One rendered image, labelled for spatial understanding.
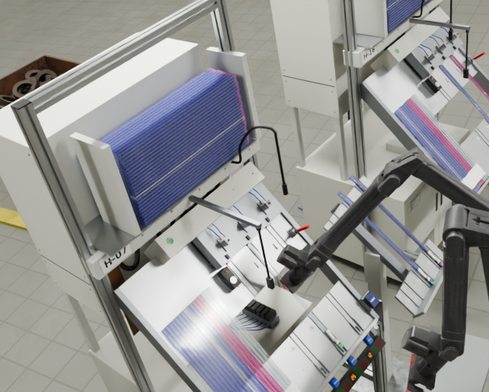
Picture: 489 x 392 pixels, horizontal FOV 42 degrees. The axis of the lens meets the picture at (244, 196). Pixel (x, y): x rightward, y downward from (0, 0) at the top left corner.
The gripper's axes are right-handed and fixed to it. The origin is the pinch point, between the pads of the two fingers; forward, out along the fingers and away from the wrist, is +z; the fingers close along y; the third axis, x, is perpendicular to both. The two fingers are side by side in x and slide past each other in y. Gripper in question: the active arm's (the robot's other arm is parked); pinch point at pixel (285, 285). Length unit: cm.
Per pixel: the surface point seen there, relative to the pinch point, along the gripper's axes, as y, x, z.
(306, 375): 17.4, 26.2, 2.8
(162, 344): 48, -16, -3
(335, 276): -18.8, 11.3, 2.0
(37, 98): 45, -82, -57
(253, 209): -7.8, -27.1, -8.0
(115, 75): 6, -89, -28
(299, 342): 11.0, 17.1, 2.0
